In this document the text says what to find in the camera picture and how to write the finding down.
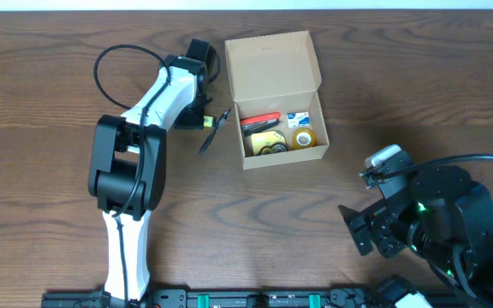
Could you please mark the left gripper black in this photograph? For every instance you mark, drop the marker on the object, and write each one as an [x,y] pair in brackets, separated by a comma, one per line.
[191,118]

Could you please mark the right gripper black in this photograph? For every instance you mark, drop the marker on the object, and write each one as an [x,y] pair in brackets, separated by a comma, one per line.
[359,229]

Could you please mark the yellow highlighter marker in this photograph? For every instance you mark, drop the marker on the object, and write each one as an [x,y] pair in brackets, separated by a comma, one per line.
[210,121]

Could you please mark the red black stapler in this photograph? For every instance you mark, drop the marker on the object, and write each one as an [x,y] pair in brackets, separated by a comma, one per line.
[259,123]

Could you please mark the cream sticky note pad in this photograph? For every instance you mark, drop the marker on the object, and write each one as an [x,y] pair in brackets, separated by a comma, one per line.
[267,140]

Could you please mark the correction tape dispenser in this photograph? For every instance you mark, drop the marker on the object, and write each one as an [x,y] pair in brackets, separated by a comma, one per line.
[273,149]

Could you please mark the cardboard box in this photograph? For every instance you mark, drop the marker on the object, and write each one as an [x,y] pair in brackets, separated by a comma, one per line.
[276,73]

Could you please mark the yellow adhesive tape roll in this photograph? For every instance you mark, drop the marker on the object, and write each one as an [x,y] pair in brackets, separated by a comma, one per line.
[303,138]

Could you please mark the blue white staples box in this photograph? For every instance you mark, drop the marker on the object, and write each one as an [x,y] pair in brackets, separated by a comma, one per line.
[298,119]

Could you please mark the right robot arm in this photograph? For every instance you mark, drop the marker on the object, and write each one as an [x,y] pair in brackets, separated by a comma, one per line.
[434,209]

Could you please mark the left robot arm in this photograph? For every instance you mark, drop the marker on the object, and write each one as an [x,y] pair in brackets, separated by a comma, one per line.
[128,169]

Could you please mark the green clamp right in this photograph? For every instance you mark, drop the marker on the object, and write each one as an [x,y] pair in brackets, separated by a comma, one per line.
[314,301]

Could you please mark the green clamp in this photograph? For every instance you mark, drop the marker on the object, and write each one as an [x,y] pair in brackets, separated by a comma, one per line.
[203,301]
[314,301]

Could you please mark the green clamp left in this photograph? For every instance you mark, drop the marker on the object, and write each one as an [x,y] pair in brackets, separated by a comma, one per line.
[203,301]

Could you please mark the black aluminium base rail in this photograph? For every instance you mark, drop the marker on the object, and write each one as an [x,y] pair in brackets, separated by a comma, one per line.
[181,298]

